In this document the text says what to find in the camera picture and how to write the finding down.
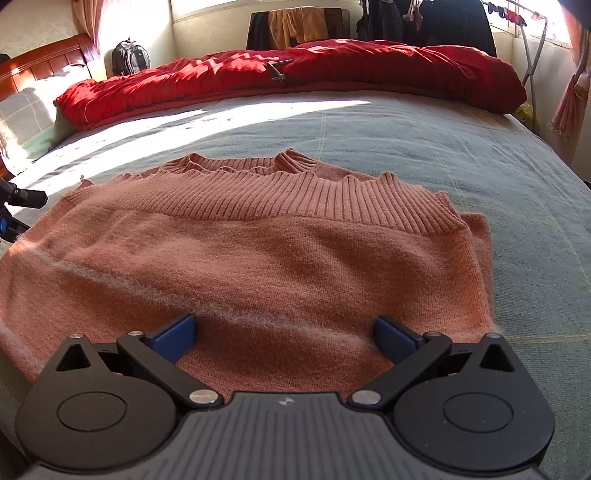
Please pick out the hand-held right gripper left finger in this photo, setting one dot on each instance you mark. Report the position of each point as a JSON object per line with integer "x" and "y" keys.
{"x": 175, "y": 337}

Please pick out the metal clothes drying rack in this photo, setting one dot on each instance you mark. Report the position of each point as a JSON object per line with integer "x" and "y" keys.
{"x": 531, "y": 69}

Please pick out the pink curtain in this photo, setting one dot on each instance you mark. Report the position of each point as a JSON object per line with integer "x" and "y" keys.
{"x": 87, "y": 21}
{"x": 572, "y": 101}

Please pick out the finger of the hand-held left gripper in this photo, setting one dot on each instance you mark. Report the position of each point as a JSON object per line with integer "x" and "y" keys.
{"x": 27, "y": 198}
{"x": 11, "y": 226}

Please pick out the green checked bed sheet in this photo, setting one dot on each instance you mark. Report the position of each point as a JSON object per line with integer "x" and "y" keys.
{"x": 461, "y": 161}

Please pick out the checked pillow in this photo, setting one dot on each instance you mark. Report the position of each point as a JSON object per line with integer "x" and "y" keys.
{"x": 32, "y": 115}

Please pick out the row of small hanging clothes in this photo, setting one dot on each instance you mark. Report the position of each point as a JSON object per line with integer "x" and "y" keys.
{"x": 505, "y": 14}

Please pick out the wooden headboard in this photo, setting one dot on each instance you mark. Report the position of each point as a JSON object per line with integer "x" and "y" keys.
{"x": 41, "y": 64}

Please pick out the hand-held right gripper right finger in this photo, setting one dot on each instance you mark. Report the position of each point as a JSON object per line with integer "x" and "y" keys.
{"x": 392, "y": 337}

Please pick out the black jacket with round patch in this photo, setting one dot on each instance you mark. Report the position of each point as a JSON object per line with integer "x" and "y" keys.
{"x": 381, "y": 21}

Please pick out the orange striped knit sweater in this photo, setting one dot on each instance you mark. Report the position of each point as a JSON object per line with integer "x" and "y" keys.
{"x": 254, "y": 258}

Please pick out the yellow-green bag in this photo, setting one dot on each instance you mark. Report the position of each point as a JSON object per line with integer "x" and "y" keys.
{"x": 526, "y": 117}

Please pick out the grey backpack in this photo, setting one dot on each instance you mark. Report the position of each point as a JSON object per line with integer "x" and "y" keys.
{"x": 131, "y": 57}

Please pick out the red quilt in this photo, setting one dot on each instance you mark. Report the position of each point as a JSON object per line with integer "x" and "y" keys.
{"x": 346, "y": 69}

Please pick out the black hanging cloth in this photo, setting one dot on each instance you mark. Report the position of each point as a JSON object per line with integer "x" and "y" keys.
{"x": 258, "y": 30}

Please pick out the brown hanging cloth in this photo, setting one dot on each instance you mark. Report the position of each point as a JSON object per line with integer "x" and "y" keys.
{"x": 333, "y": 23}

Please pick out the plain black hanging garment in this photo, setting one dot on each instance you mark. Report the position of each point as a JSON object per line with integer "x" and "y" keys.
{"x": 457, "y": 25}

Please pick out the mustard hanging clothes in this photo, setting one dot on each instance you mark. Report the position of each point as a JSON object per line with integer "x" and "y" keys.
{"x": 300, "y": 23}

